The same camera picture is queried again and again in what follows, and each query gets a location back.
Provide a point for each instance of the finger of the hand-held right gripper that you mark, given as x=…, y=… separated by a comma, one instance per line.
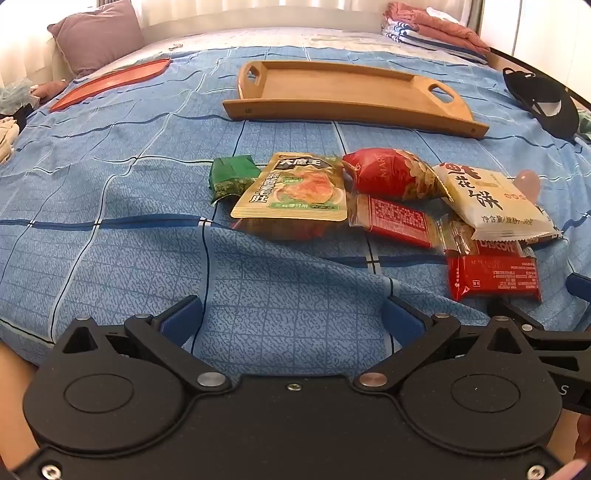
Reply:
x=581, y=286
x=512, y=311

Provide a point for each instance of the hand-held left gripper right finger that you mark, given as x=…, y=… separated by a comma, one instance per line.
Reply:
x=406, y=318

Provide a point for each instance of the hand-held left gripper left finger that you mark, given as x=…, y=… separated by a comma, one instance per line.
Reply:
x=184, y=314

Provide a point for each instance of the red biscuit packet white logo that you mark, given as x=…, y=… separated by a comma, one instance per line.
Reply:
x=496, y=248

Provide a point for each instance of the clear biscuit packet red label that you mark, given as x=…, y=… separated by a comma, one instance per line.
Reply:
x=397, y=219

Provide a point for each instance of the white flower cake packet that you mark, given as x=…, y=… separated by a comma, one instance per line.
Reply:
x=494, y=198

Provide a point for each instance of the green pea snack packet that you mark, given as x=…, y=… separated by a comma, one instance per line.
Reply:
x=233, y=177

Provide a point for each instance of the red nut snack packet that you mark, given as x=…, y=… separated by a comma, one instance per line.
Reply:
x=383, y=173

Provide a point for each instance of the gold snack pouch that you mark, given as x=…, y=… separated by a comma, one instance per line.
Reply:
x=286, y=189

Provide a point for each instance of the wooden serving tray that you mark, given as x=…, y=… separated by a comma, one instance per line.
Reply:
x=346, y=92

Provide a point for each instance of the blue plaid blanket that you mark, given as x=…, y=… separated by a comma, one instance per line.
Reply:
x=138, y=207

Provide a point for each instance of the pink jelly cup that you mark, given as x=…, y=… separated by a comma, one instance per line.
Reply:
x=526, y=182

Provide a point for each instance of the red plastic tray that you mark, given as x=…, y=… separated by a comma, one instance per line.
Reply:
x=106, y=83

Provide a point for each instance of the beige cloth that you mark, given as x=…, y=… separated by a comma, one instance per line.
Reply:
x=7, y=138

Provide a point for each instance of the dark cloth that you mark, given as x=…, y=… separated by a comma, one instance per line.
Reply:
x=18, y=113

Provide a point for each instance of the pink cloth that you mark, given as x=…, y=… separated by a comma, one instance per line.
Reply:
x=48, y=90

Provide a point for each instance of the blue striped folded cloth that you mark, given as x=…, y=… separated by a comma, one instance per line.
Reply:
x=415, y=39

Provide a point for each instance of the crumpled blue-grey plastic bag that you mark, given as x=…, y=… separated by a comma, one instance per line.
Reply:
x=14, y=92

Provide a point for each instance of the white patterned bed sheet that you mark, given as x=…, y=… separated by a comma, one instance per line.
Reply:
x=277, y=39

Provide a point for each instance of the purple pillow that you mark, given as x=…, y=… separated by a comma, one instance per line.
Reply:
x=97, y=37

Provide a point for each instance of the grey drape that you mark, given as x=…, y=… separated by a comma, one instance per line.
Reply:
x=475, y=14

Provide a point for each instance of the white folded cloth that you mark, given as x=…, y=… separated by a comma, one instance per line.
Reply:
x=438, y=13

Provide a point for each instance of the white sheer curtain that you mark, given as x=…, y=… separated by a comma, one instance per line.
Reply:
x=231, y=8

